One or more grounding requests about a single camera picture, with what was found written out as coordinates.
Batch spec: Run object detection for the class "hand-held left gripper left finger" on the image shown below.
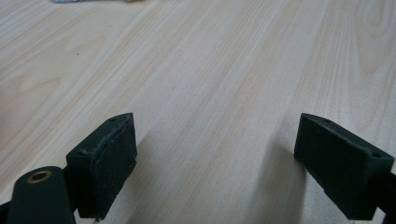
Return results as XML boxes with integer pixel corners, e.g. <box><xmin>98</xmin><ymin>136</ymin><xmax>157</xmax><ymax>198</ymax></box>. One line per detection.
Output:
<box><xmin>64</xmin><ymin>112</ymin><xmax>138</xmax><ymax>221</ymax></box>

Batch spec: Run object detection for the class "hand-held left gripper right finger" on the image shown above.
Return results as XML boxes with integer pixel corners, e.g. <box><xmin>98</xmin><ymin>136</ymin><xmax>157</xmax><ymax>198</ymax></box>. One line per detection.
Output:
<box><xmin>293</xmin><ymin>112</ymin><xmax>395</xmax><ymax>221</ymax></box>

